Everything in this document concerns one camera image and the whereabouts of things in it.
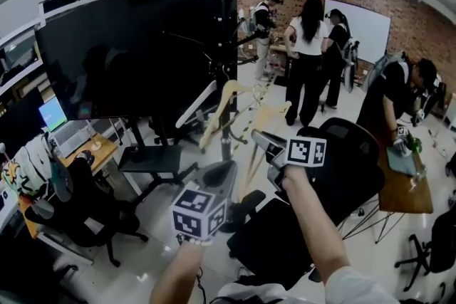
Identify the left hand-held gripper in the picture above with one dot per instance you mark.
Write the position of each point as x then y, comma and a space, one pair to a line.
199, 217

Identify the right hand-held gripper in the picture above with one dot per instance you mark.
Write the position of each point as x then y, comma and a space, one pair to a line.
306, 153

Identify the light wooden hanger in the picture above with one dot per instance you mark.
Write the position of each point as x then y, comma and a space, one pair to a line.
222, 103
267, 115

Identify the black coat rack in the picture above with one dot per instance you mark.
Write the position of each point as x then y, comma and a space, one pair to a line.
222, 28

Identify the person's right forearm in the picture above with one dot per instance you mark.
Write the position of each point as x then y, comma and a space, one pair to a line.
313, 224

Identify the person's left forearm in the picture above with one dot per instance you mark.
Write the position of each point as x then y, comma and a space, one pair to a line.
178, 277

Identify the black display stand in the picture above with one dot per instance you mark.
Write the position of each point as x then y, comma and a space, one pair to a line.
149, 160

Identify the black chest harness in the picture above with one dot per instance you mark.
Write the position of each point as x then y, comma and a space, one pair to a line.
246, 297

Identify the light wooden table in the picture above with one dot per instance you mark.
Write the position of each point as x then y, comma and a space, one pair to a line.
279, 46

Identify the black mesh office chair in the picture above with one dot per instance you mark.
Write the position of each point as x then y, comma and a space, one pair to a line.
356, 171

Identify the light wooden desk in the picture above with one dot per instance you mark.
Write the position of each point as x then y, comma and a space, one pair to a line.
105, 149

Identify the small wooden stand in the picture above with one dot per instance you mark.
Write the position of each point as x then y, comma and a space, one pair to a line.
95, 144

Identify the black round device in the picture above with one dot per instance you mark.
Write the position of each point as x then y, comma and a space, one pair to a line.
85, 156

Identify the teal table mat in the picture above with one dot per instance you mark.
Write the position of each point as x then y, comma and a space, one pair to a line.
400, 162

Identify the grey cap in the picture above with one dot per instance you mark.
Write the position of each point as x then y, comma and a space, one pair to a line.
62, 181

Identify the dark wooden table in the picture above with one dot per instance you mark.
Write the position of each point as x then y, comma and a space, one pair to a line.
402, 192

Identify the white whiteboard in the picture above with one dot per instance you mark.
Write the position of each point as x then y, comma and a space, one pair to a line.
370, 32

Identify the small potted plant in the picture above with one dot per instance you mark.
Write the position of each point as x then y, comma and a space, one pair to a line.
414, 144

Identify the clear glass vase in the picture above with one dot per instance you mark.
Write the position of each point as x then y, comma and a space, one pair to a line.
417, 179

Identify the large black display screen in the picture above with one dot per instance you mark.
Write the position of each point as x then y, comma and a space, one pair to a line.
124, 46

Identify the person's white shirt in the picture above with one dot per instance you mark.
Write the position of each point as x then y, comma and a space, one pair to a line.
356, 288

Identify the silver laptop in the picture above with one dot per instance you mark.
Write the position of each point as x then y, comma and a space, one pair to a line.
51, 115

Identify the patterned white garment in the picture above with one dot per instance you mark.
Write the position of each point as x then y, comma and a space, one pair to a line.
25, 171

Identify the black swivel chair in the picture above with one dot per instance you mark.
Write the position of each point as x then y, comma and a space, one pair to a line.
441, 242

